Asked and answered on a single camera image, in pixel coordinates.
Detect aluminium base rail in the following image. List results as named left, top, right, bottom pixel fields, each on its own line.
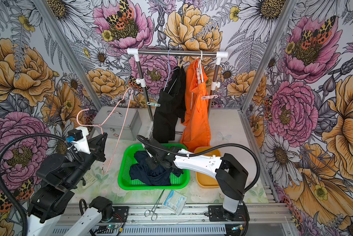
left=92, top=203, right=299, bottom=236

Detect orange shorts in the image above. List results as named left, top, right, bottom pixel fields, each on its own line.
left=180, top=59, right=211, bottom=151

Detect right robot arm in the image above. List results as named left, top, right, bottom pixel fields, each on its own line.
left=143, top=139, right=253, bottom=221

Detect green plastic basket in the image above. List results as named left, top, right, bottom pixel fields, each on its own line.
left=118, top=144, right=190, bottom=191

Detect surgical mask packet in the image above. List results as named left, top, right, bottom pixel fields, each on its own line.
left=162, top=190, right=187, bottom=215

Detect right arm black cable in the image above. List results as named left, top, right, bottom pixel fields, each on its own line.
left=136, top=135, right=261, bottom=194

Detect clothes rack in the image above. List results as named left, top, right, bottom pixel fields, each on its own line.
left=126, top=48, right=229, bottom=122

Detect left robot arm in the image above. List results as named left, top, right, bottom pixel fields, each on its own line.
left=24, top=129, right=108, bottom=236

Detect green clothespin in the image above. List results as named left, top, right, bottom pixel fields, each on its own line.
left=147, top=102, right=161, bottom=107

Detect blue hanger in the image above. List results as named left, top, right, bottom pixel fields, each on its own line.
left=163, top=49, right=171, bottom=91

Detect black shorts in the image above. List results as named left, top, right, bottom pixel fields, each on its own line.
left=153, top=66, right=186, bottom=143

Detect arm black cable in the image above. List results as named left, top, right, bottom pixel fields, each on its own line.
left=0, top=132, right=77, bottom=236
left=136, top=135, right=261, bottom=194

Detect pink clothespin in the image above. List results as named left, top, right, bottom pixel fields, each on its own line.
left=201, top=94, right=218, bottom=100

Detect metal surgical scissors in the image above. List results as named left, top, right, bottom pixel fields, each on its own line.
left=144, top=190, right=165, bottom=221

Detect white hanger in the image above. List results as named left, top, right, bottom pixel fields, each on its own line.
left=197, top=50, right=204, bottom=84

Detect yellow plastic tray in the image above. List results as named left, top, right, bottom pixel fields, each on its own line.
left=195, top=149, right=221, bottom=189

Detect pink hanger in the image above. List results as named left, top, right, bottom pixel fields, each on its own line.
left=76, top=87, right=134, bottom=174

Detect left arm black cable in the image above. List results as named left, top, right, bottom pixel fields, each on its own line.
left=0, top=132, right=77, bottom=236

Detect navy blue shorts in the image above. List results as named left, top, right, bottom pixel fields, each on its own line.
left=129, top=151, right=183, bottom=186

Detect silver metal case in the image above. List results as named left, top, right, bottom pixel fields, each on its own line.
left=93, top=106, right=142, bottom=141

